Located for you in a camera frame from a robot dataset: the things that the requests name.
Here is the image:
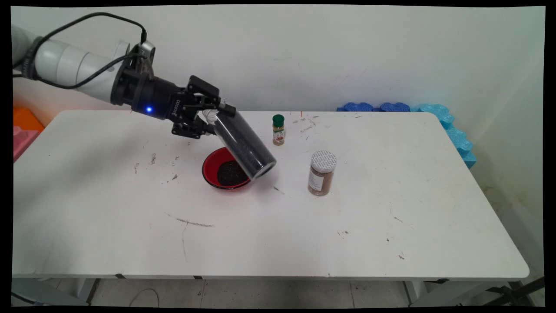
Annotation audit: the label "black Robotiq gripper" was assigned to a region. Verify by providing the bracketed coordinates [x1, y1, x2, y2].
[130, 75, 237, 140]

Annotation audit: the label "clear jar of black seeds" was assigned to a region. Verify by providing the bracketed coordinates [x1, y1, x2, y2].
[202, 109, 277, 181]

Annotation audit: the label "red bowl with black rim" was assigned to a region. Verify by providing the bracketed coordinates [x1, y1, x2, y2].
[202, 147, 252, 190]

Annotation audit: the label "black seed pile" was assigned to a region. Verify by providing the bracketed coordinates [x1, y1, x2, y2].
[217, 160, 249, 186]

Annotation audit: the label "small spice bottle green cap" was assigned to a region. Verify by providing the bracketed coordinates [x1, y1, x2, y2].
[272, 114, 285, 146]

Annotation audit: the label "brown spice jar white lid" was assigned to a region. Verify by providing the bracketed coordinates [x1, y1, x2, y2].
[308, 150, 338, 197]

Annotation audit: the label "dark blue foam piece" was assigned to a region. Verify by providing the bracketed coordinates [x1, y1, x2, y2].
[337, 102, 375, 113]
[379, 102, 411, 113]

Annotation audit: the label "orange box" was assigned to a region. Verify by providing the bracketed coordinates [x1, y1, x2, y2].
[13, 106, 45, 133]

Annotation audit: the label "pink box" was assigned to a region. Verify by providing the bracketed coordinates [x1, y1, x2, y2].
[13, 127, 40, 163]

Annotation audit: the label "white table leg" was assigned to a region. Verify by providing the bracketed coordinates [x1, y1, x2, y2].
[403, 280, 428, 304]
[75, 278, 101, 305]

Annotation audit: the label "light blue foam piece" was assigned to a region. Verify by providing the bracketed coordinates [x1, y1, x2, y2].
[412, 103, 477, 170]

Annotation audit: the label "black tripod bars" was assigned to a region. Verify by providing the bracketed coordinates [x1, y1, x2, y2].
[482, 276, 545, 307]

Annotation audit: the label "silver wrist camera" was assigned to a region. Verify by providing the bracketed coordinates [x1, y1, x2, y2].
[114, 40, 156, 66]

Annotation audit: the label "black camera cable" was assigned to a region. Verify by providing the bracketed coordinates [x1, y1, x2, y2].
[12, 12, 148, 70]

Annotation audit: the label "black cable with metal plug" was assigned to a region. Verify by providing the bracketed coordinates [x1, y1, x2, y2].
[12, 52, 144, 90]

